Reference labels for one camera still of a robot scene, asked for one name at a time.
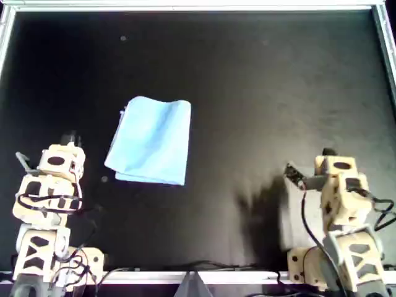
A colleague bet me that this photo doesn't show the right gripper body tan lattice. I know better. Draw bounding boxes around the right gripper body tan lattice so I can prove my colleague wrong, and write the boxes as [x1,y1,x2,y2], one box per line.
[321,173,371,228]

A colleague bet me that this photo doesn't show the left gripper body tan lattice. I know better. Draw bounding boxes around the left gripper body tan lattice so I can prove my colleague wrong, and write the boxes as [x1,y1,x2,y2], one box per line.
[12,170,83,225]

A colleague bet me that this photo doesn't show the aluminium table frame rail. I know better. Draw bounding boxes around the aluminium table frame rail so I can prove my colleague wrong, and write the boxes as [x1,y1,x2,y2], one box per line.
[0,4,16,81]
[371,4,396,106]
[0,269,291,286]
[6,0,384,13]

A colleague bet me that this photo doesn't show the gripper thin wires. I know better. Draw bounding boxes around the gripper thin wires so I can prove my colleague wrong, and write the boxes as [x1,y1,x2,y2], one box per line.
[15,162,105,217]
[346,179,396,231]

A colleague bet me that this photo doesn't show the light blue microfibre cloth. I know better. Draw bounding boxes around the light blue microfibre cloth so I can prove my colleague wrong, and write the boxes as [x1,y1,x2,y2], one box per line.
[104,95,192,186]

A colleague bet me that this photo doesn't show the grey right camera bracket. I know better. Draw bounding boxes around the grey right camera bracket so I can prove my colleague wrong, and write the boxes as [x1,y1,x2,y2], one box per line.
[303,174,327,190]

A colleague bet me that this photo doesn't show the left gripper thin wires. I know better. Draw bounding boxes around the left gripper thin wires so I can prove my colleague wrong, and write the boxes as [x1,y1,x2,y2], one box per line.
[15,162,105,217]

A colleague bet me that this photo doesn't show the long black cable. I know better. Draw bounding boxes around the long black cable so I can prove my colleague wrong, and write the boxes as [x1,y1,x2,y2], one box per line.
[105,260,279,275]

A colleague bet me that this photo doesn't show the right arm base cable bundle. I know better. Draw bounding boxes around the right arm base cable bundle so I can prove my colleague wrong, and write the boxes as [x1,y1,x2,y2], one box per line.
[275,272,350,297]

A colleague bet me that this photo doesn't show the left arm base wire bundle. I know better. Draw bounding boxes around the left arm base wire bundle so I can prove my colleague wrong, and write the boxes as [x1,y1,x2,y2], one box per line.
[46,241,106,297]

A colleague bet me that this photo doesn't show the grey triangular camera mount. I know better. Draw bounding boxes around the grey triangular camera mount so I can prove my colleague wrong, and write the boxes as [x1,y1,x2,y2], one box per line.
[173,271,213,297]

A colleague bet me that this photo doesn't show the right gripper thin wires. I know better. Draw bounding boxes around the right gripper thin wires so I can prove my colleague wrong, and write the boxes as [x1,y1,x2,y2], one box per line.
[346,179,396,231]

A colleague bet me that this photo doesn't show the right gripper finger tan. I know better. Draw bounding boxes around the right gripper finger tan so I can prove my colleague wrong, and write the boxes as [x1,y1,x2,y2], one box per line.
[315,156,328,183]
[323,148,357,176]

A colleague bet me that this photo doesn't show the left gripper finger tan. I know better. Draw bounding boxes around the left gripper finger tan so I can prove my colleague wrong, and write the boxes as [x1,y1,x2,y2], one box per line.
[38,131,77,183]
[73,135,87,183]

